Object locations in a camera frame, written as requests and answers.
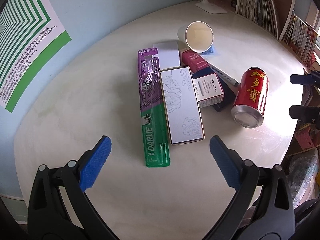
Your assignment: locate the white paper cup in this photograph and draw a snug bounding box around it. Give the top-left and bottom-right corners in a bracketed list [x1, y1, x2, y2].
[177, 21, 214, 53]

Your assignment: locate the Darlie toothbrush package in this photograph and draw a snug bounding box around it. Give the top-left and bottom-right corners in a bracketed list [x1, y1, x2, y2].
[138, 48, 170, 167]

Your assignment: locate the wooden bookshelf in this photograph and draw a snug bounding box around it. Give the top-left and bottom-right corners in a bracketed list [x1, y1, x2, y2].
[196, 0, 320, 156]

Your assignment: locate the blue stuff plastic bag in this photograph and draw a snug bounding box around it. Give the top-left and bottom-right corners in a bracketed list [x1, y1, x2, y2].
[200, 45, 215, 55]

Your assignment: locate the white plain box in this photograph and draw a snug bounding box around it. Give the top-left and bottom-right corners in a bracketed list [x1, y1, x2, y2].
[153, 41, 180, 70]

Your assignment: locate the white marker pen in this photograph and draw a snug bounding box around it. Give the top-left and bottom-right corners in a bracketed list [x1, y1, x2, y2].
[206, 59, 239, 87]

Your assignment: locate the magenta small carton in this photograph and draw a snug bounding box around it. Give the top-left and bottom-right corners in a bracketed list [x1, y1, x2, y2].
[181, 49, 208, 73]

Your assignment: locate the green striped wall poster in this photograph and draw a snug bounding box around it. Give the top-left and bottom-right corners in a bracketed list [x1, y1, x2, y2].
[1, 0, 71, 112]

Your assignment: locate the white Shiseido small box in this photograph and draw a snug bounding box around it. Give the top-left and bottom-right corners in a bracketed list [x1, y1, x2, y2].
[193, 73, 225, 108]

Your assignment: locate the dark navy box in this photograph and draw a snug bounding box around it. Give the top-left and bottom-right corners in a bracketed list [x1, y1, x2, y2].
[192, 67, 235, 112]

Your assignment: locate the white floral long box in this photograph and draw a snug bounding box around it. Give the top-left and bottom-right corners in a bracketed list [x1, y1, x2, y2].
[159, 66, 205, 145]

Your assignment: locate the red herbal tea can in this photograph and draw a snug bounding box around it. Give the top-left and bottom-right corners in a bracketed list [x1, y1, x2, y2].
[231, 67, 268, 128]

